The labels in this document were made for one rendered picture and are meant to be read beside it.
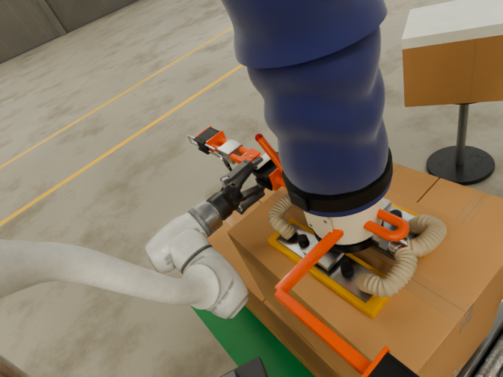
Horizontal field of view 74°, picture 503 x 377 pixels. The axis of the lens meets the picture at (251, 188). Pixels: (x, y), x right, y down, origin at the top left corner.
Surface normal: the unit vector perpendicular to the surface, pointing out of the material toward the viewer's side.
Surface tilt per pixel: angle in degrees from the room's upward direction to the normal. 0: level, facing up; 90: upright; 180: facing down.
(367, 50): 76
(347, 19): 72
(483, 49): 90
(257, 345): 0
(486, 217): 0
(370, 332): 1
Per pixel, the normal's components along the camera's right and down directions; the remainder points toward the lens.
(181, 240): 0.05, -0.41
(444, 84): -0.39, 0.70
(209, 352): -0.32, -0.71
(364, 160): 0.46, 0.17
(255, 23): -0.61, 0.76
